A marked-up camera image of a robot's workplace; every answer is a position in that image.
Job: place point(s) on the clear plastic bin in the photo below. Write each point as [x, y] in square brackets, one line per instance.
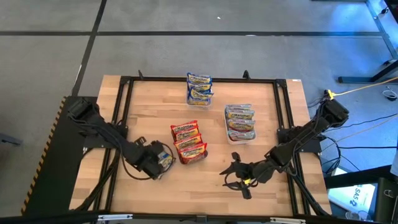
[187, 104]

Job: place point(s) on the black desk leg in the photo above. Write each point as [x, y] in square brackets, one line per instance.
[357, 80]

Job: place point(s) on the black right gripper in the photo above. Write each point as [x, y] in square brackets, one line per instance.
[256, 172]

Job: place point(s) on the black furniture bar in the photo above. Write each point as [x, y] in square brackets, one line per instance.
[357, 179]

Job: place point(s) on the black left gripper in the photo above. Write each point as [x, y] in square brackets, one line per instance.
[150, 158]

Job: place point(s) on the white printed box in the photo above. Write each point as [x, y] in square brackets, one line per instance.
[354, 196]

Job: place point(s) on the grey desk frame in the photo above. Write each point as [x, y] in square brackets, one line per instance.
[377, 25]

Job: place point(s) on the black waste bin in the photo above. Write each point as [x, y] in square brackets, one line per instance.
[385, 202]

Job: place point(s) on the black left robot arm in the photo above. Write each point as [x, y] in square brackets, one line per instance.
[109, 132]

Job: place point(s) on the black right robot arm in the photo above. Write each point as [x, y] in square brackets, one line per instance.
[304, 132]

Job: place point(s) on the black hazard-striped floor mat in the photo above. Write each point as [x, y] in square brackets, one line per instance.
[46, 174]

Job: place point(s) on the smoky dark plastic bin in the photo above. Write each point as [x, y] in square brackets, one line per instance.
[205, 157]

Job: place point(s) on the grey furniture foot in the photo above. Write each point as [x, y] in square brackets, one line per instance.
[9, 139]

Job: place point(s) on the white plastic bin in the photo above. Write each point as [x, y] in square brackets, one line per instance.
[227, 138]

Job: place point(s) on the silver aluminium bracket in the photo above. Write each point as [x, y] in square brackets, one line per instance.
[115, 217]
[287, 220]

